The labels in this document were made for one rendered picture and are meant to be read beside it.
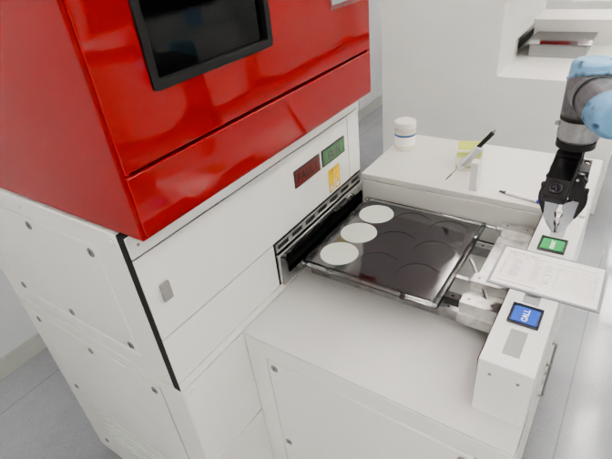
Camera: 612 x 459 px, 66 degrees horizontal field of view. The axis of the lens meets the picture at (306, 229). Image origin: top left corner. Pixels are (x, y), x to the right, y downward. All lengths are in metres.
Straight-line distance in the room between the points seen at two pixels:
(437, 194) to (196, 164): 0.78
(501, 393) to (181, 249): 0.65
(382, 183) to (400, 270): 0.37
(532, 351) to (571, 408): 1.21
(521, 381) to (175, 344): 0.65
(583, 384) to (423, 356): 1.23
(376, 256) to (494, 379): 0.45
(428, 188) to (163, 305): 0.82
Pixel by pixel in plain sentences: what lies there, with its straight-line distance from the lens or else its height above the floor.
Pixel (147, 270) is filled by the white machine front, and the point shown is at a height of 1.14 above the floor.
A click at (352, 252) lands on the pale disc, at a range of 1.23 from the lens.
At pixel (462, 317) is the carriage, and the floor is 0.87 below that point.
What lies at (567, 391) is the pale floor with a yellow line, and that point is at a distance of 2.20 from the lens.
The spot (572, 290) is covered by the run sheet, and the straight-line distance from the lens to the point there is 1.09.
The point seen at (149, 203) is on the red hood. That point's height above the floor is 1.28.
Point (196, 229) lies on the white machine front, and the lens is 0.94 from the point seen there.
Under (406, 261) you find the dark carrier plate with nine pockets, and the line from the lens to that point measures 1.20.
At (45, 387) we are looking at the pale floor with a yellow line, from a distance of 2.52.
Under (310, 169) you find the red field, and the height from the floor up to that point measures 1.10.
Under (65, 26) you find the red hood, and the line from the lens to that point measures 0.70.
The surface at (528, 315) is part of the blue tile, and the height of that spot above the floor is 0.96.
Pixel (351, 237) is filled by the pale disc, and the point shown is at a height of 0.90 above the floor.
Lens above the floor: 1.63
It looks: 33 degrees down
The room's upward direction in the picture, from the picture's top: 7 degrees counter-clockwise
